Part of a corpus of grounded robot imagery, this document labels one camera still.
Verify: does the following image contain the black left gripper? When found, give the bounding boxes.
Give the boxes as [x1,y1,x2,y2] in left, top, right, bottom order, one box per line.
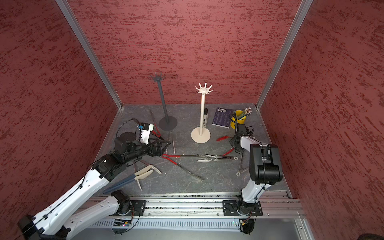
[124,136,171,164]

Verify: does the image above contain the small red silicone tongs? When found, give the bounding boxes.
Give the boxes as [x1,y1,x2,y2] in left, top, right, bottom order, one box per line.
[216,136,235,156]

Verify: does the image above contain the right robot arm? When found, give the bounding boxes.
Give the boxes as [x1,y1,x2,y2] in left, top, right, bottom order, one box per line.
[229,113,283,218]

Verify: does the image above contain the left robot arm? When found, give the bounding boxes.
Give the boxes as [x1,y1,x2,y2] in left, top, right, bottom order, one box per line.
[18,132,171,240]

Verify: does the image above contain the red looped long steel tongs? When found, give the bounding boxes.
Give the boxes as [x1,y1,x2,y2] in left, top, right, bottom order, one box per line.
[161,154,204,181]

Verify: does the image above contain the dark grey utensil rack stand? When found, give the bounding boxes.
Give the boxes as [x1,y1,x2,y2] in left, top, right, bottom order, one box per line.
[152,73,178,132]

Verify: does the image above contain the scalloped steel serving tongs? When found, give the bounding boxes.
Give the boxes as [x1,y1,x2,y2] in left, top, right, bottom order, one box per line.
[197,154,239,163]

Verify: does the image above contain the cream utensil rack stand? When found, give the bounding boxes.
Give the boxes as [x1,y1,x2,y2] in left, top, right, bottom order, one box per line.
[191,83,213,144]

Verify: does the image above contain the yellow metal pencil bucket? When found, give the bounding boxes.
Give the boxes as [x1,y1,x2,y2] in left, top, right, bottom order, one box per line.
[230,110,247,129]

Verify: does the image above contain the bundle of pencils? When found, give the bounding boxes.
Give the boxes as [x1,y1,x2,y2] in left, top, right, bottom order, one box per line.
[237,107,252,120]

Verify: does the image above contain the purple book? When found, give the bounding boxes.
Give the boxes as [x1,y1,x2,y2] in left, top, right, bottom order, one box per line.
[212,108,234,129]

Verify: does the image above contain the white black stapler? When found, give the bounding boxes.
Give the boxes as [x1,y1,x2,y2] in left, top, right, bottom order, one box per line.
[203,108,208,128]

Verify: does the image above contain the pink handled tweezers tongs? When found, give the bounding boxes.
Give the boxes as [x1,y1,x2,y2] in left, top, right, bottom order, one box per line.
[165,131,176,155]

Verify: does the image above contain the cream blue handled tongs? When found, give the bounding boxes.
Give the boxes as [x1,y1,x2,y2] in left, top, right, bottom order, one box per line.
[103,165,162,195]

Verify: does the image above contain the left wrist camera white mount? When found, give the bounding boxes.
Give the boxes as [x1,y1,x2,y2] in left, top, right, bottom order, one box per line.
[139,123,154,145]

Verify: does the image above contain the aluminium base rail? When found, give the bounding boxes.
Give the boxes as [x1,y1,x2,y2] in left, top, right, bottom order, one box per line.
[74,191,307,232]

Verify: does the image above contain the aluminium corner post right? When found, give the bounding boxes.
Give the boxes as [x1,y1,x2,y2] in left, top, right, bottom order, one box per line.
[256,0,313,112]

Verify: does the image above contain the aluminium corner post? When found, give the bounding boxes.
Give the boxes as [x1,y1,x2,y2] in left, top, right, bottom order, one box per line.
[256,0,313,112]
[56,0,124,111]

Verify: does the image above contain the aluminium corner post left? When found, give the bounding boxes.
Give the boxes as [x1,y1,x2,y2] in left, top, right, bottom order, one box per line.
[56,0,124,111]

